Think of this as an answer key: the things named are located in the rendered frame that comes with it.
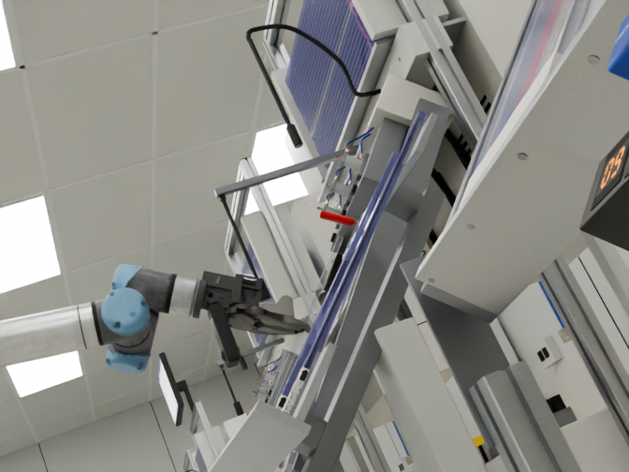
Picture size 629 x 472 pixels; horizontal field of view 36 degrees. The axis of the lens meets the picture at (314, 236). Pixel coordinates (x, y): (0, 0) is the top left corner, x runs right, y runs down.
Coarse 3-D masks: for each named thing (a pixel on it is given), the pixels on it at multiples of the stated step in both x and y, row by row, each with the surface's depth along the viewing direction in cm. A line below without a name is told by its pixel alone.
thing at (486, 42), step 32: (448, 0) 190; (480, 0) 187; (512, 0) 188; (480, 32) 184; (512, 32) 185; (480, 64) 186; (480, 96) 190; (448, 160) 211; (576, 256) 234; (608, 256) 170
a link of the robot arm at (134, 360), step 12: (156, 312) 175; (156, 324) 176; (108, 348) 172; (120, 348) 168; (132, 348) 167; (144, 348) 171; (108, 360) 171; (120, 360) 169; (132, 360) 170; (144, 360) 172; (132, 372) 174
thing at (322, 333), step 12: (420, 120) 135; (408, 144) 133; (396, 168) 131; (396, 180) 130; (384, 192) 128; (384, 204) 128; (372, 216) 126; (372, 228) 126; (360, 240) 124; (360, 252) 124; (348, 264) 124; (348, 276) 122; (336, 300) 120; (336, 312) 119; (324, 324) 118; (324, 336) 117; (312, 348) 116; (312, 360) 115
